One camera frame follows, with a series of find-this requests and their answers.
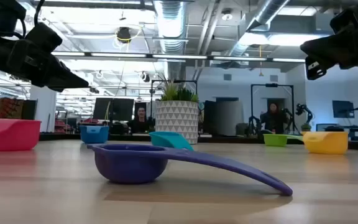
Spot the colourful patterned wall hanging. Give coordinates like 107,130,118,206
0,98,24,119

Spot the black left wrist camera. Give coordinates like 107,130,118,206
25,22,63,53

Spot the black left camera cable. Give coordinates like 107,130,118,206
17,0,45,40

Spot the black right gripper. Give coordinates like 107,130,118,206
300,29,358,81

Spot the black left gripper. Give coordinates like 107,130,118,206
0,35,90,93

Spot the yellow measuring cup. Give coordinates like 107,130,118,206
302,131,349,155

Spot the round ceiling detector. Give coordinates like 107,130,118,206
221,9,234,22

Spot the wall-mounted dark screen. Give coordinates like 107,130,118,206
332,100,356,119

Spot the green measuring cup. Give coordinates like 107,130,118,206
263,133,304,147

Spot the succulent in white patterned pot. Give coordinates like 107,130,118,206
154,74,200,146

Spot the teal measuring cup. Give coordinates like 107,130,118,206
149,131,195,152

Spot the slanted silver ceiling duct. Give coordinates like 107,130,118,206
225,0,291,63

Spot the grey cylindrical column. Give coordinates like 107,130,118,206
215,96,245,136

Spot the black hanging ceiling device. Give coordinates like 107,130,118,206
116,26,132,44

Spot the person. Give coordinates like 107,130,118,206
259,101,288,135
127,106,155,134

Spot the dark blue measuring cup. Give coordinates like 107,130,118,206
87,142,293,197

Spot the long ceiling light strip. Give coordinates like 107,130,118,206
51,51,306,63

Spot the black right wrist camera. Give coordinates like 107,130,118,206
330,7,358,35

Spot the black computer monitor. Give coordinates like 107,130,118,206
93,97,114,121
112,98,135,122

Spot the black metal table frame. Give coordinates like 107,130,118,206
39,132,358,152

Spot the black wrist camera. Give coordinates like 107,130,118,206
330,7,358,35
25,22,63,53

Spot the wide silver ceiling duct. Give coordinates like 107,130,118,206
152,0,188,80

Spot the large orange measuring cup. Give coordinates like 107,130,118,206
0,118,42,152

